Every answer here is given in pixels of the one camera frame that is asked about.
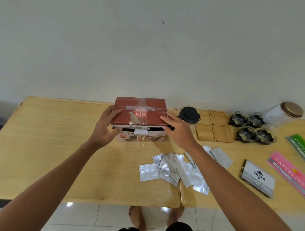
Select white cylindrical jar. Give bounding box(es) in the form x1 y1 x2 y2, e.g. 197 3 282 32
264 104 286 124

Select grey stamp pad box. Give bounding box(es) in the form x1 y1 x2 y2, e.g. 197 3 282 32
239 160 276 198

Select green receipt book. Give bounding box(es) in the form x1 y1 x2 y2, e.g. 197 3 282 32
285 134 305 162

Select person's right hand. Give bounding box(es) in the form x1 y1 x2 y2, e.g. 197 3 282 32
160 111 198 153

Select person's left leg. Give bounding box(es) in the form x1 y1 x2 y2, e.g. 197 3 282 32
128 206 146 231

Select person's left hand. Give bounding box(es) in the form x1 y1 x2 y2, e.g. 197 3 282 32
91 105 122 150

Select glass teapot black lid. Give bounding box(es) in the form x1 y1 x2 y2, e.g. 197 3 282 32
176 105 202 134

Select gold round jar lid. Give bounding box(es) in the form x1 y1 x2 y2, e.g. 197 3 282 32
281 102 304 119

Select light wooden table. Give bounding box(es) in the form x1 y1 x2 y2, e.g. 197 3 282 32
0 96 181 209
175 108 305 215

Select wooden coaster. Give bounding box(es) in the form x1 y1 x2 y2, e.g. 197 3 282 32
210 110 229 126
200 110 212 125
213 125 234 143
196 123 215 141

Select person's leg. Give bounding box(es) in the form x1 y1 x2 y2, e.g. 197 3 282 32
166 206 185 227
128 206 146 231

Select person's black shorts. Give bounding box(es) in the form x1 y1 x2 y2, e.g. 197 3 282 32
118 222 193 231

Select red cardboard box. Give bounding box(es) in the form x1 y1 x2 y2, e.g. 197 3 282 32
109 96 168 143

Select glass cup black holder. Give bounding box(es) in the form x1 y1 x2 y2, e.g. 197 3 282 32
249 112 267 128
256 128 277 145
235 126 259 144
228 111 250 127

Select person's right leg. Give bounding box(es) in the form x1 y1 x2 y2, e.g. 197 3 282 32
166 206 185 227

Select pink receipt book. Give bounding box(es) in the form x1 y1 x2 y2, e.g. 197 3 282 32
266 151 305 198

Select person's left forearm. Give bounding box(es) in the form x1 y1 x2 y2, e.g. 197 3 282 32
0 142 105 231

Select pile of silver foil packets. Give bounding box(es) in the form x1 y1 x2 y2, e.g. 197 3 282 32
139 145 234 196

